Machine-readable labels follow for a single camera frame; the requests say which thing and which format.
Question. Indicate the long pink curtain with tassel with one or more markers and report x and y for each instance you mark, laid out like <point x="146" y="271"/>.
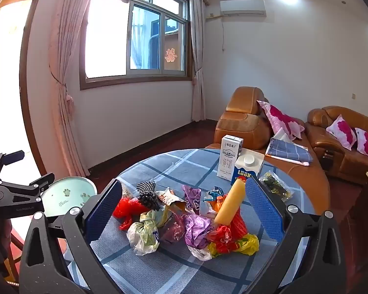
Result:
<point x="70" y="67"/>

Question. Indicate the crumpled purple plastic bag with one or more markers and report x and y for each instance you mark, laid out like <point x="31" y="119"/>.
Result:
<point x="196" y="229"/>

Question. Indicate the red window decoration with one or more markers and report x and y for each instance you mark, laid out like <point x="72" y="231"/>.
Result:
<point x="170" y="55"/>

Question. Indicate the blue carton with white cap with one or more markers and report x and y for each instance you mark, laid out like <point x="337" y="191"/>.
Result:
<point x="247" y="167"/>

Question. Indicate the white air conditioner pipe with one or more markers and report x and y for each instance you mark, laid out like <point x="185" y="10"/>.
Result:
<point x="223" y="33"/>

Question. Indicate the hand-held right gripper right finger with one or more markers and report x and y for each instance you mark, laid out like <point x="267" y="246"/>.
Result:
<point x="263" y="211"/>

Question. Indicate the brown framed window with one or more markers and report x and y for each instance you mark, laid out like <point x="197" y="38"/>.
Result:
<point x="110" y="36"/>

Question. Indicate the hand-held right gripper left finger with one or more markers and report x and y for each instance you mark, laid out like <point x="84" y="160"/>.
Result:
<point x="101" y="211"/>

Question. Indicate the white yellow snack packet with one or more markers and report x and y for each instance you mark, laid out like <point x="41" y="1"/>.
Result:
<point x="171" y="200"/>

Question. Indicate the dark pink plastic bag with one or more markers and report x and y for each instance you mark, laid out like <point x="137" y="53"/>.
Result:
<point x="171" y="229"/>

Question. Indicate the brown wooden door frame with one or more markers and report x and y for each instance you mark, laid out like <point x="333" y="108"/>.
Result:
<point x="24" y="52"/>

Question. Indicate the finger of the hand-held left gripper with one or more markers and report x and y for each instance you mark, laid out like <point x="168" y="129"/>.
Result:
<point x="33" y="186"/>
<point x="13" y="156"/>

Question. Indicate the white paper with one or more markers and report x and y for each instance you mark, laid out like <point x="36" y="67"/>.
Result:
<point x="281" y="134"/>

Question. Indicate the white air conditioner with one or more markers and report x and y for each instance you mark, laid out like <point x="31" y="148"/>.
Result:
<point x="242" y="7"/>

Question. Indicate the round light green table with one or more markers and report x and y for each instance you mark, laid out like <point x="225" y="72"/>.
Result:
<point x="70" y="190"/>

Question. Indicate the narrow pink curtain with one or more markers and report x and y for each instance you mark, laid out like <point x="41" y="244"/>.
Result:
<point x="197" y="52"/>

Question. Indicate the green yellow print plastic bag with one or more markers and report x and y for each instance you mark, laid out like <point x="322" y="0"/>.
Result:
<point x="144" y="232"/>

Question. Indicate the orange leather sofa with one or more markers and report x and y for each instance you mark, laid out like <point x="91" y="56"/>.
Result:
<point x="319" y="128"/>

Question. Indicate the white milk carton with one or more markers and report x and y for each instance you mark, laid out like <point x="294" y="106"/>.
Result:
<point x="228" y="159"/>

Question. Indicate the folded blue plaid cloth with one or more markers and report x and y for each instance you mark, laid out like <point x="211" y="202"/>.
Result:
<point x="289" y="151"/>

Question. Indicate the clear packet of greens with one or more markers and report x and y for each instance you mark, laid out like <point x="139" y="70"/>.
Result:
<point x="276" y="185"/>

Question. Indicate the grey black scrubber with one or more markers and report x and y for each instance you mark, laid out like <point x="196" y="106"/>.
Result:
<point x="148" y="196"/>

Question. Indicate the yellow sponge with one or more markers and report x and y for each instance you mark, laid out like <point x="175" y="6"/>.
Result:
<point x="230" y="205"/>

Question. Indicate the blue white candy wrapper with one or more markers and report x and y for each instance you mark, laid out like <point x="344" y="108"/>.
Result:
<point x="214" y="194"/>

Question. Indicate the orange leather armchair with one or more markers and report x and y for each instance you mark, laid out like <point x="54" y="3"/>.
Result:
<point x="242" y="122"/>

